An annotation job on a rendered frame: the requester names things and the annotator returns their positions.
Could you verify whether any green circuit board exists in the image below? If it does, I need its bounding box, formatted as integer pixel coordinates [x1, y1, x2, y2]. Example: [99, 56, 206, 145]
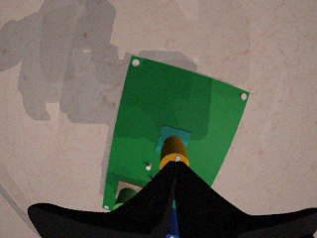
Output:
[103, 56, 250, 210]

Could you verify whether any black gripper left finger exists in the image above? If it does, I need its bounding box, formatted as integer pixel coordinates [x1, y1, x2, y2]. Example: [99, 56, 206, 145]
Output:
[28, 162, 177, 238]

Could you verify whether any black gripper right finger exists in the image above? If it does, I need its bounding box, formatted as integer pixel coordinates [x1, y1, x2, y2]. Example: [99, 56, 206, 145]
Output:
[174, 162, 317, 238]

